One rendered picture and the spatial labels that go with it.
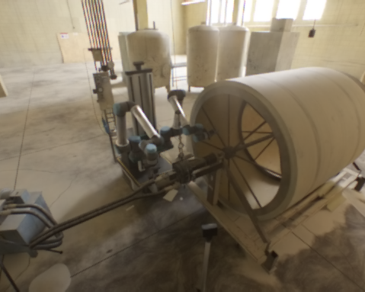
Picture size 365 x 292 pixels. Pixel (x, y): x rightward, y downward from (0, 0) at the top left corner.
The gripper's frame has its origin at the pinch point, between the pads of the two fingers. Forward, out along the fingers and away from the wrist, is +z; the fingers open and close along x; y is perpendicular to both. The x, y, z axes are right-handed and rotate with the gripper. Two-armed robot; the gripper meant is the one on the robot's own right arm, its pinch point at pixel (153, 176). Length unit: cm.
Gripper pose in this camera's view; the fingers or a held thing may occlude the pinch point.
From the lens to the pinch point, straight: 191.7
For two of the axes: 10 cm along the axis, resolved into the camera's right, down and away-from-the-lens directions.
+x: -5.3, -4.4, 7.3
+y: 8.5, -2.7, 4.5
